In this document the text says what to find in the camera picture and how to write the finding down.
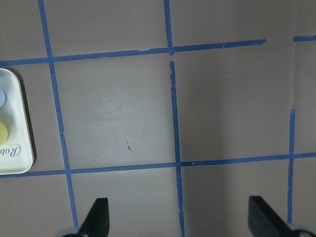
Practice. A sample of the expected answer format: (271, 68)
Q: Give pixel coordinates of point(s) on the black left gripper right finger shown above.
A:
(264, 222)

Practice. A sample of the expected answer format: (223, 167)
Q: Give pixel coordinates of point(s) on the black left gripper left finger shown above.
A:
(97, 222)

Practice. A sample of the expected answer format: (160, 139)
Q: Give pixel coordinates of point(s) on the yellow cup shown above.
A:
(3, 133)

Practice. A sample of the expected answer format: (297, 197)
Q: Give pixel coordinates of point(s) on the light blue cup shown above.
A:
(2, 97)

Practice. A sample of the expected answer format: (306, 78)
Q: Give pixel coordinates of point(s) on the cream plastic tray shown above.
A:
(17, 154)

